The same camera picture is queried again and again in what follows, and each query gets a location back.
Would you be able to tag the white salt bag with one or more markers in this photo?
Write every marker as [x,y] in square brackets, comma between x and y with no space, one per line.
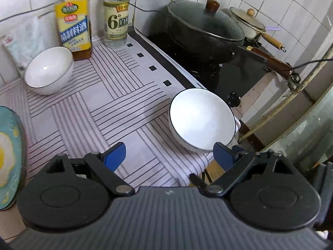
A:
[23,39]

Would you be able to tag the glass wok lid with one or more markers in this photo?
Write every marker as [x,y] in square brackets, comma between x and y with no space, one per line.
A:
[203,20]

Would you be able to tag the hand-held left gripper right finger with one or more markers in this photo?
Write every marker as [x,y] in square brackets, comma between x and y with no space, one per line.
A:
[223,156]

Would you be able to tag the black gas stove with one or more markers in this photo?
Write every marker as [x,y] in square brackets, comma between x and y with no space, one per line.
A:
[234,79]

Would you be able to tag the striped tablecloth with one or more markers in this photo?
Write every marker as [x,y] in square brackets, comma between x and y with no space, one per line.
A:
[104,104]

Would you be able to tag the clear vinegar bottle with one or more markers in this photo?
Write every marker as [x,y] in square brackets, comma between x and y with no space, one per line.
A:
[117,20]

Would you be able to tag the pale green panel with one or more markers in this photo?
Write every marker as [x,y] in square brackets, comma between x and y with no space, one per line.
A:
[307,135]

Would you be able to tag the yellow label cooking wine bottle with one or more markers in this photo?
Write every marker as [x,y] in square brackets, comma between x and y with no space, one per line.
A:
[74,28]

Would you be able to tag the cream pot lid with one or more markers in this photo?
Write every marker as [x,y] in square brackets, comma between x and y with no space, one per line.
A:
[247,18]

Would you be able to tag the blue fried egg plate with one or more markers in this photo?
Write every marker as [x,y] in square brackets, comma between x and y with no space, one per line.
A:
[15,177]

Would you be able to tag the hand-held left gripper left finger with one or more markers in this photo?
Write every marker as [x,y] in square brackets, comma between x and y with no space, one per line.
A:
[114,157]

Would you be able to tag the purple plastic strip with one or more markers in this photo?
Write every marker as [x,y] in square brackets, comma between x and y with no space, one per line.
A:
[273,28]

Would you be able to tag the cream enamel pot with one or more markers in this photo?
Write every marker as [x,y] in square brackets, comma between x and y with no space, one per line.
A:
[249,32]

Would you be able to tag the rusty metal pipe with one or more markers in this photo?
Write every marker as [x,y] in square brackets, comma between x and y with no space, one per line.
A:
[307,82]

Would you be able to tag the white ribbed bowl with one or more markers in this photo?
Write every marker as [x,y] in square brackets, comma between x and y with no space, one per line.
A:
[46,70]
[200,119]

